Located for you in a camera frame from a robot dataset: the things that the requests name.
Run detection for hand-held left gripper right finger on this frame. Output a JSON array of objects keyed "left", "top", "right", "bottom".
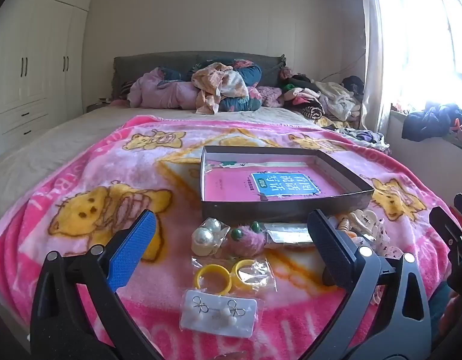
[{"left": 307, "top": 208, "right": 432, "bottom": 360}]

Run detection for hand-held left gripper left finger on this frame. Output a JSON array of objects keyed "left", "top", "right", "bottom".
[{"left": 29, "top": 209, "right": 164, "bottom": 360}]

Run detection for orange hair clip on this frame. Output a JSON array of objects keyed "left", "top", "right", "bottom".
[{"left": 336, "top": 215, "right": 353, "bottom": 239}]

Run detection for beige hair claw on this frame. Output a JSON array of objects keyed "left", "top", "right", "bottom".
[{"left": 347, "top": 210, "right": 377, "bottom": 241}]

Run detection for bagged pearl earrings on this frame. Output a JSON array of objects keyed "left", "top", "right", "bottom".
[{"left": 191, "top": 217, "right": 231, "bottom": 257}]

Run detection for yellow ring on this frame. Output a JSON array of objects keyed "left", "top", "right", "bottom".
[
  {"left": 231, "top": 259, "right": 262, "bottom": 289},
  {"left": 195, "top": 264, "right": 231, "bottom": 296}
]

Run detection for pink fuzzy green-bead hair tie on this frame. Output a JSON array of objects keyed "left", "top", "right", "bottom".
[{"left": 227, "top": 221, "right": 267, "bottom": 257}]

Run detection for dark cardboard box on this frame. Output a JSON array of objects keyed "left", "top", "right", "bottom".
[{"left": 200, "top": 145, "right": 374, "bottom": 223}]

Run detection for bow earrings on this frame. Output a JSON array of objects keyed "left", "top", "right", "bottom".
[{"left": 179, "top": 289, "right": 258, "bottom": 340}]

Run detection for silver foil packet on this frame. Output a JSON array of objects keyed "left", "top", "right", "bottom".
[{"left": 264, "top": 222, "right": 316, "bottom": 250}]

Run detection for dark clothes on windowsill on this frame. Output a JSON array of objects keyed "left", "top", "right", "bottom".
[{"left": 401, "top": 103, "right": 462, "bottom": 141}]

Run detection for pink bear printed blanket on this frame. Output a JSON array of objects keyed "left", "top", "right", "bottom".
[{"left": 0, "top": 114, "right": 462, "bottom": 360}]

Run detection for pink book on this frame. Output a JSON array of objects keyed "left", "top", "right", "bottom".
[{"left": 204, "top": 159, "right": 347, "bottom": 202}]

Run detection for purple cloth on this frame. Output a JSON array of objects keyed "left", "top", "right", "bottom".
[{"left": 343, "top": 127, "right": 389, "bottom": 151}]

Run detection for dark nightstand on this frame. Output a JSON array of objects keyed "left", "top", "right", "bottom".
[{"left": 86, "top": 97, "right": 115, "bottom": 113}]

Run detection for pile of mixed clothes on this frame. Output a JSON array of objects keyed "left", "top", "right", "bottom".
[{"left": 279, "top": 67, "right": 366, "bottom": 132}]

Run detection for pink quilted garment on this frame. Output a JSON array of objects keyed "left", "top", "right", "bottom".
[{"left": 128, "top": 67, "right": 201, "bottom": 111}]

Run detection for bright window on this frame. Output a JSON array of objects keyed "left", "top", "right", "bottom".
[{"left": 381, "top": 0, "right": 462, "bottom": 109}]

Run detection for pink knitted cloth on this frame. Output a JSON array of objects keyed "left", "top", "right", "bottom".
[{"left": 249, "top": 86, "right": 284, "bottom": 107}]

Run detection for cream curtain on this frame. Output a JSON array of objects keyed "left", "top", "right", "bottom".
[{"left": 360, "top": 0, "right": 404, "bottom": 136}]

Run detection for orange patterned cloth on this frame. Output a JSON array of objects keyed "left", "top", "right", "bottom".
[{"left": 191, "top": 62, "right": 250, "bottom": 115}]

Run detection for dark blue floral quilt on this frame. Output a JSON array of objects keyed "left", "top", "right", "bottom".
[{"left": 186, "top": 58, "right": 263, "bottom": 113}]

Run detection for cream wardrobe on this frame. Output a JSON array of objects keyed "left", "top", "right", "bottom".
[{"left": 0, "top": 0, "right": 94, "bottom": 162}]

